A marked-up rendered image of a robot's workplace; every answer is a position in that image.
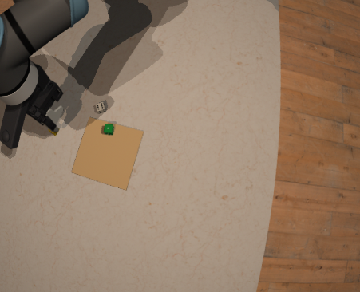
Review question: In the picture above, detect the orange flat mat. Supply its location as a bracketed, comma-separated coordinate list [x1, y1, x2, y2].
[72, 117, 144, 190]

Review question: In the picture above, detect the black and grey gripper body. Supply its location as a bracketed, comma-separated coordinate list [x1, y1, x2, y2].
[21, 63, 63, 123]

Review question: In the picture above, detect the green die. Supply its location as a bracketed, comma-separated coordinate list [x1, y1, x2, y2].
[104, 124, 114, 135]

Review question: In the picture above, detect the white die with black pips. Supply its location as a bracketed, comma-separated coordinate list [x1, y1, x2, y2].
[96, 102, 106, 114]

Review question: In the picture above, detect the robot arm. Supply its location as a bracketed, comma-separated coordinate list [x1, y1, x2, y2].
[0, 0, 89, 149]

